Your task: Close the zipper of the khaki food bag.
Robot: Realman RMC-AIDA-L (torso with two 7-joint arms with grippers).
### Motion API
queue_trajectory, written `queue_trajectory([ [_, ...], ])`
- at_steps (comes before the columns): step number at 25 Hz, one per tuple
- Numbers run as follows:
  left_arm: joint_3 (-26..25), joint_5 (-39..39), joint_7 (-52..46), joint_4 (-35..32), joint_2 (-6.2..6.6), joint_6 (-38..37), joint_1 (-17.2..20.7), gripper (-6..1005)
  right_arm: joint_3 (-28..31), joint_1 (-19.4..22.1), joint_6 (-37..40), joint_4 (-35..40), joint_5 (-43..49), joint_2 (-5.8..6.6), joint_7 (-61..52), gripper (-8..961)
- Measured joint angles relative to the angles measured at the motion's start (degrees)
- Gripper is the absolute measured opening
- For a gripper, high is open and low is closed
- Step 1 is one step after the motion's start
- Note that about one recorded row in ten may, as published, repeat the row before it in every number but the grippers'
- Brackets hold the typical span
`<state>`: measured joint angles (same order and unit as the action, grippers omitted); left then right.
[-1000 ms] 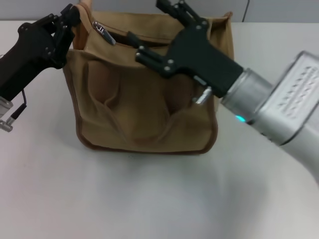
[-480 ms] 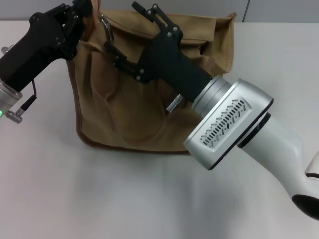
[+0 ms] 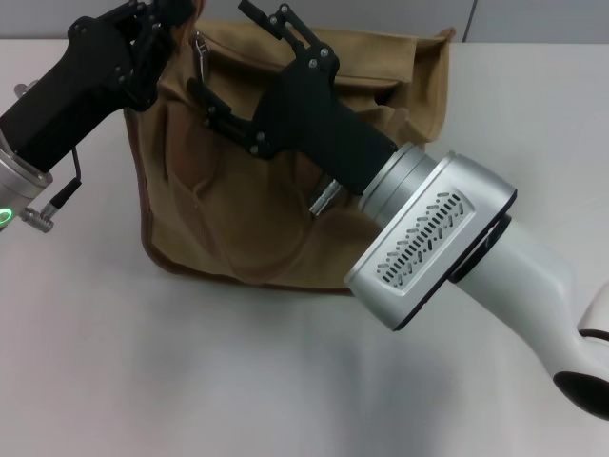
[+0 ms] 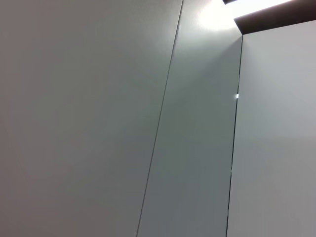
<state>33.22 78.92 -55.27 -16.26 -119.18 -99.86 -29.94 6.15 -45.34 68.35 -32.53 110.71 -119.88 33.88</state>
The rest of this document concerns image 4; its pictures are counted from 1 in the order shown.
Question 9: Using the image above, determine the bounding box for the bright ceiling light strip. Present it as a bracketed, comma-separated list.
[223, 0, 292, 19]

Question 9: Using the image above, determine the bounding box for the dark brown ceiling beam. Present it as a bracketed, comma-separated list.
[222, 0, 316, 35]

